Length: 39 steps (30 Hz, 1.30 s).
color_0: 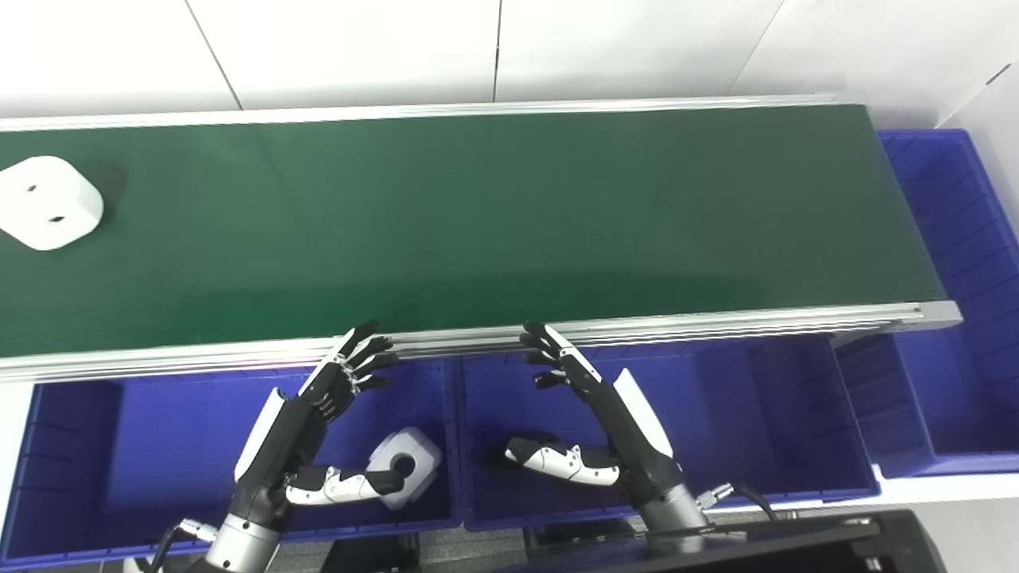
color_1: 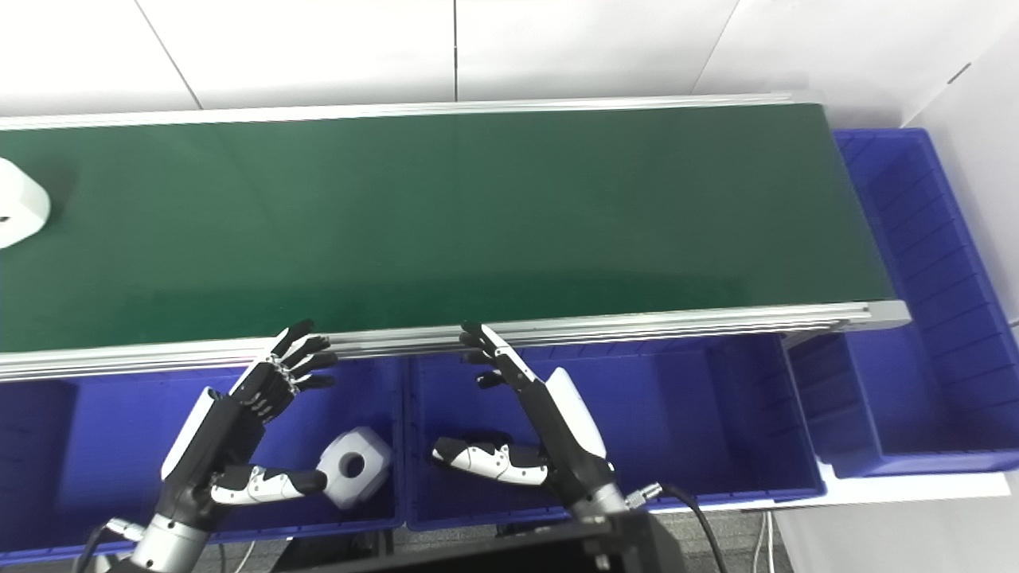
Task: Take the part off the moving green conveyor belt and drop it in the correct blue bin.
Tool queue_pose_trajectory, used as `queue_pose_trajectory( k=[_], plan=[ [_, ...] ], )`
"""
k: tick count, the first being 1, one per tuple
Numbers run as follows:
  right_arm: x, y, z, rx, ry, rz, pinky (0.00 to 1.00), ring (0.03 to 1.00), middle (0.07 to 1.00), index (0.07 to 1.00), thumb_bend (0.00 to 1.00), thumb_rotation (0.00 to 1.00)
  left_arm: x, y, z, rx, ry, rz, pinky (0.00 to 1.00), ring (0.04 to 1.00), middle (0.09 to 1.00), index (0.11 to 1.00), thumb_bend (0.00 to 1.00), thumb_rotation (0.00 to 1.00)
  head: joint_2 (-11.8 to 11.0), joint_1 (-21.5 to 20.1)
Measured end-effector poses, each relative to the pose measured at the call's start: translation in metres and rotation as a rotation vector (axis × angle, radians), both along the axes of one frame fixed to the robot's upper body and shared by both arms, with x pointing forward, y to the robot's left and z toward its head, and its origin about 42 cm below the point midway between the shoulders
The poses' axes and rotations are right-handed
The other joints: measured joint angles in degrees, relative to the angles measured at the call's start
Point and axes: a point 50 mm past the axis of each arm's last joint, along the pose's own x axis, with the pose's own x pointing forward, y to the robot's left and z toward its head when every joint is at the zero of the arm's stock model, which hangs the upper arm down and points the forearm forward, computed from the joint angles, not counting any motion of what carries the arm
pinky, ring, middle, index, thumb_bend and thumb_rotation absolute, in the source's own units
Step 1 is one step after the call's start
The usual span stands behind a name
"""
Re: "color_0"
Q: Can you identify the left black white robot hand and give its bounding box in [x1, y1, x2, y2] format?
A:
[231, 320, 405, 528]

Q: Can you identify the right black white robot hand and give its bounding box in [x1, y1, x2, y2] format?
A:
[505, 321, 688, 515]

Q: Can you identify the white rounded plastic part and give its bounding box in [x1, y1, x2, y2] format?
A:
[368, 427, 443, 511]
[0, 155, 105, 252]

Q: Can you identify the wide blue plastic bin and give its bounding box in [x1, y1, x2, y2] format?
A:
[454, 334, 880, 532]
[0, 360, 463, 571]

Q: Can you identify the green conveyor belt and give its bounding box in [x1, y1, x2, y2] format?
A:
[0, 94, 962, 384]
[0, 103, 948, 359]

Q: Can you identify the long blue plastic bin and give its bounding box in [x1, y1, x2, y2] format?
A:
[832, 129, 1019, 479]

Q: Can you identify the black robot torso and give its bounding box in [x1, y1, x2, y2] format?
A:
[494, 509, 950, 573]

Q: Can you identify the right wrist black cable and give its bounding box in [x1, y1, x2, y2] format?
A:
[697, 481, 785, 523]

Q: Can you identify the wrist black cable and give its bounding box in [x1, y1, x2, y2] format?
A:
[697, 481, 785, 523]
[150, 517, 220, 573]

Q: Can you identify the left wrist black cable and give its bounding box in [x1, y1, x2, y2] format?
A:
[150, 517, 220, 573]

